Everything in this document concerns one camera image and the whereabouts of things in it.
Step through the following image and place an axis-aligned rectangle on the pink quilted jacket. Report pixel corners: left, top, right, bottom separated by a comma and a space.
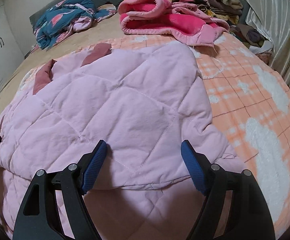
0, 41, 244, 239

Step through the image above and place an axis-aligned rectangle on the pile of folded clothes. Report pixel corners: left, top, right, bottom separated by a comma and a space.
172, 0, 267, 49

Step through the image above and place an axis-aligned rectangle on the orange plaid fleece blanket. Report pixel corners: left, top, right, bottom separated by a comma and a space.
17, 33, 290, 238

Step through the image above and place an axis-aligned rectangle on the blue floral padded garment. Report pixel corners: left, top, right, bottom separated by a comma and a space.
33, 0, 117, 50

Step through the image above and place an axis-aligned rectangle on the tan bed sheet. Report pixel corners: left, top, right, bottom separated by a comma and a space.
0, 14, 124, 114

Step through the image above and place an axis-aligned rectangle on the hot pink fleece garment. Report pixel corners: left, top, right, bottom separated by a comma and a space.
118, 0, 229, 47

